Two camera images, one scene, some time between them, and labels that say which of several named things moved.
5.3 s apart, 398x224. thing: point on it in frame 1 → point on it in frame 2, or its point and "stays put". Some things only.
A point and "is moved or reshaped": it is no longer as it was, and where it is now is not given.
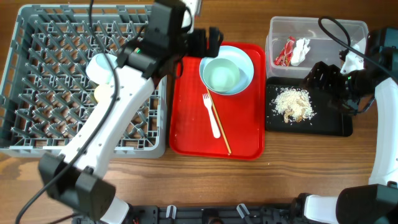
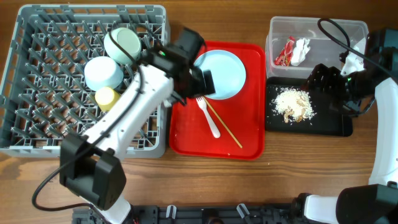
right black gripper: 332,72 stays put
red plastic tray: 204,124 stays put
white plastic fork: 209,105 is moved or reshaped
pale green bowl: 221,74 → 127,39
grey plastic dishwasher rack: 46,91 stays put
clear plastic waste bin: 293,43 stays put
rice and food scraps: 294,104 stays put
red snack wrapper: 285,56 stays put
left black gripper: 202,50 → 201,89
